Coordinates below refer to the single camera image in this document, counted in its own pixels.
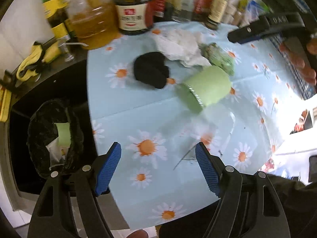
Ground dark soy sauce jug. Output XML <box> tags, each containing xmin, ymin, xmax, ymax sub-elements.
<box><xmin>113</xmin><ymin>0</ymin><xmax>154</xmax><ymax>36</ymax></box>

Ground black cloth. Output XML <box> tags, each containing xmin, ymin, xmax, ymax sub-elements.
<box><xmin>134</xmin><ymin>52</ymin><xmax>170</xmax><ymax>90</ymax></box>

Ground black kitchen sink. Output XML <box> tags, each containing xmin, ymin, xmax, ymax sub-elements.
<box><xmin>7</xmin><ymin>59</ymin><xmax>99</xmax><ymax>195</ymax></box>

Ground yellow cleaning cloth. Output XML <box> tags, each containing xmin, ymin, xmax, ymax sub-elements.
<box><xmin>16</xmin><ymin>41</ymin><xmax>53</xmax><ymax>81</ymax></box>

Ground white tissue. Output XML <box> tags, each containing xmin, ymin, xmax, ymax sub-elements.
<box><xmin>155</xmin><ymin>28</ymin><xmax>211</xmax><ymax>68</ymax></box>

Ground daisy print tablecloth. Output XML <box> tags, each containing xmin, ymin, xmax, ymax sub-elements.
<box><xmin>85</xmin><ymin>21</ymin><xmax>301</xmax><ymax>230</ymax></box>

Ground yellow sponge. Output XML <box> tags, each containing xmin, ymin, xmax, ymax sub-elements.
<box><xmin>42</xmin><ymin>42</ymin><xmax>63</xmax><ymax>63</ymax></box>

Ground chrome soap dispenser pump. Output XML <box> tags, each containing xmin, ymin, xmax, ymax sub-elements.
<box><xmin>58</xmin><ymin>41</ymin><xmax>90</xmax><ymax>63</ymax></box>

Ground green paper cup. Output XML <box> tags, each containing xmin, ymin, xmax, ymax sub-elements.
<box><xmin>176</xmin><ymin>66</ymin><xmax>232</xmax><ymax>114</ymax></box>
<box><xmin>56</xmin><ymin>122</ymin><xmax>71</xmax><ymax>146</ymax></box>

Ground white paper scrap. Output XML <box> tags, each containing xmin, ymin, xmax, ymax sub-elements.
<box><xmin>45</xmin><ymin>139</ymin><xmax>67</xmax><ymax>165</ymax></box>

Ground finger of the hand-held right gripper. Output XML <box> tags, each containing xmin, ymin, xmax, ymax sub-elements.
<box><xmin>227</xmin><ymin>12</ymin><xmax>306</xmax><ymax>44</ymax></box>

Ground person's right hand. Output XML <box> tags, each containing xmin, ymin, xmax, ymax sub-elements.
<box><xmin>280</xmin><ymin>33</ymin><xmax>317</xmax><ymax>86</ymax></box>

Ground small spice jar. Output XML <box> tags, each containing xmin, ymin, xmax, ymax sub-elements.
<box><xmin>233</xmin><ymin>10</ymin><xmax>246</xmax><ymax>27</ymax></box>
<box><xmin>223</xmin><ymin>4</ymin><xmax>237</xmax><ymax>23</ymax></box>

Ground white plastic packet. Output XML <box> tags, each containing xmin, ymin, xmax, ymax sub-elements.
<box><xmin>245</xmin><ymin>0</ymin><xmax>270</xmax><ymax>21</ymax></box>

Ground bin with black bag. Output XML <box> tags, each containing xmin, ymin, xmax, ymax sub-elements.
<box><xmin>27</xmin><ymin>99</ymin><xmax>86</xmax><ymax>179</ymax></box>

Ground green label sauce bottle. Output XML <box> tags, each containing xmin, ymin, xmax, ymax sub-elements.
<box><xmin>40</xmin><ymin>0</ymin><xmax>76</xmax><ymax>42</ymax></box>

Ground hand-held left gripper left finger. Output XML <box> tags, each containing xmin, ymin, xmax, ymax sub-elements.
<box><xmin>27</xmin><ymin>142</ymin><xmax>122</xmax><ymax>238</ymax></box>

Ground green wrapper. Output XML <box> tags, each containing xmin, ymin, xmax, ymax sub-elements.
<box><xmin>199</xmin><ymin>43</ymin><xmax>236</xmax><ymax>77</ymax></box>

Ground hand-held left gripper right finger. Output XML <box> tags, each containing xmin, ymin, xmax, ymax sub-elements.
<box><xmin>195</xmin><ymin>142</ymin><xmax>290</xmax><ymax>238</ymax></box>

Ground yellow green packet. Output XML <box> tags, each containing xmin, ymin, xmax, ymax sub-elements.
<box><xmin>237</xmin><ymin>0</ymin><xmax>250</xmax><ymax>13</ymax></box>

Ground large cooking oil jug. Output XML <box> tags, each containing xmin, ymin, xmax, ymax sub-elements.
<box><xmin>66</xmin><ymin>0</ymin><xmax>118</xmax><ymax>49</ymax></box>

